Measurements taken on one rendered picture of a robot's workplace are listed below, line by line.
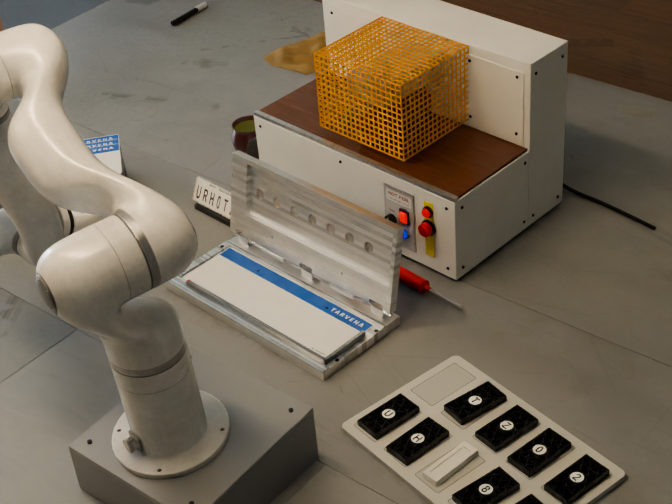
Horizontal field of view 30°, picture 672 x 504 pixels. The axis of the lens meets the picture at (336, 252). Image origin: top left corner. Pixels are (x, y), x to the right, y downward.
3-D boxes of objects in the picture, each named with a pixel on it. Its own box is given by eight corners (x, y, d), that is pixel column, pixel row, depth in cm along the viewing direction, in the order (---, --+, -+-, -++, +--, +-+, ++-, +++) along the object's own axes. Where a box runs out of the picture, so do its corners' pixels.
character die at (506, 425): (474, 436, 209) (474, 431, 208) (517, 409, 213) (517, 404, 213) (495, 452, 205) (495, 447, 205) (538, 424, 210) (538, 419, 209)
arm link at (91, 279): (201, 351, 188) (169, 225, 173) (91, 410, 181) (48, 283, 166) (163, 312, 196) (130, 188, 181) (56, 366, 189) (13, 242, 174)
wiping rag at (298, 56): (300, 79, 317) (300, 73, 316) (257, 58, 328) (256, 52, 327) (365, 48, 328) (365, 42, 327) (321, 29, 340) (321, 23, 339)
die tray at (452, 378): (339, 429, 214) (339, 425, 213) (456, 357, 227) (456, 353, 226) (506, 567, 188) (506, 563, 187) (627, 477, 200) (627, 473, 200)
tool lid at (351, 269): (232, 152, 250) (238, 150, 251) (229, 236, 258) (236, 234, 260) (397, 230, 224) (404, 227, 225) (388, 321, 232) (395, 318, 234)
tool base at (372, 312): (166, 288, 250) (163, 273, 248) (241, 240, 262) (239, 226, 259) (323, 381, 224) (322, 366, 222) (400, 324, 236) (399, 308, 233)
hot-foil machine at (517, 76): (261, 190, 277) (240, 33, 254) (383, 116, 299) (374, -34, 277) (539, 325, 232) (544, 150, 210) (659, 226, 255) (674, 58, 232)
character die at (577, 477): (543, 489, 198) (544, 484, 197) (585, 458, 203) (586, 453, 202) (567, 506, 195) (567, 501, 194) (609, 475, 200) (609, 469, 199)
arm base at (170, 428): (154, 499, 191) (127, 413, 179) (91, 434, 203) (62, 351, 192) (253, 433, 199) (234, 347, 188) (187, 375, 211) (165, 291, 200)
